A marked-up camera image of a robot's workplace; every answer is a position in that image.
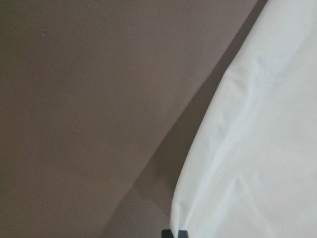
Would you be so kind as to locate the cream long-sleeve cat shirt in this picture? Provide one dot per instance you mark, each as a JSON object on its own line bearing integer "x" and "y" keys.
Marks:
{"x": 251, "y": 171}

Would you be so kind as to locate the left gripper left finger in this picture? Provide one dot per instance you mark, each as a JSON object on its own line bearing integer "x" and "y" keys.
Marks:
{"x": 166, "y": 234}

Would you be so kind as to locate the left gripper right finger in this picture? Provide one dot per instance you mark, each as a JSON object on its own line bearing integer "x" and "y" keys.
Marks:
{"x": 182, "y": 234}

